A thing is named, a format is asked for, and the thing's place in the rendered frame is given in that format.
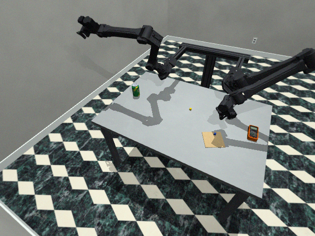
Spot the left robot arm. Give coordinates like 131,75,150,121
218,48,315,119

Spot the tan mat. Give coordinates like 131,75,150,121
202,132,225,148

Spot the green and yellow drink can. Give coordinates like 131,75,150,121
132,83,140,97

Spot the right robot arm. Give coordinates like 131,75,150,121
78,16,169,77

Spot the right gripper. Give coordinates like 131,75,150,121
77,26,90,39

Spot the orange multimeter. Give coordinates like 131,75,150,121
247,125,258,142

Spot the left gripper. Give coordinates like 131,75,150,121
216,107,227,119

